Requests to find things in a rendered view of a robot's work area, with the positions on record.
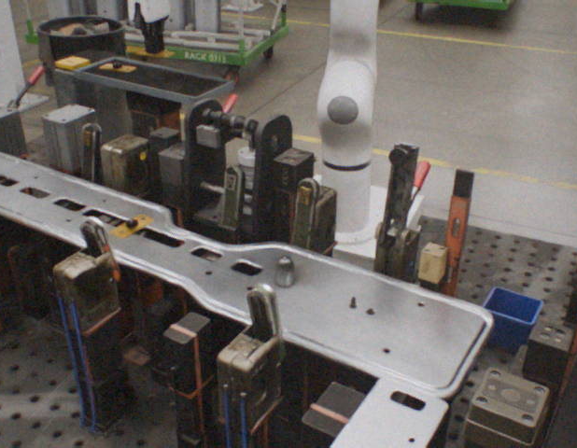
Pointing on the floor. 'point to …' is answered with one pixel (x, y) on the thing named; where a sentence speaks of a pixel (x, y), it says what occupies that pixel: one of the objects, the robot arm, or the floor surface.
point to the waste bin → (77, 27)
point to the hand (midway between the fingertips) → (154, 42)
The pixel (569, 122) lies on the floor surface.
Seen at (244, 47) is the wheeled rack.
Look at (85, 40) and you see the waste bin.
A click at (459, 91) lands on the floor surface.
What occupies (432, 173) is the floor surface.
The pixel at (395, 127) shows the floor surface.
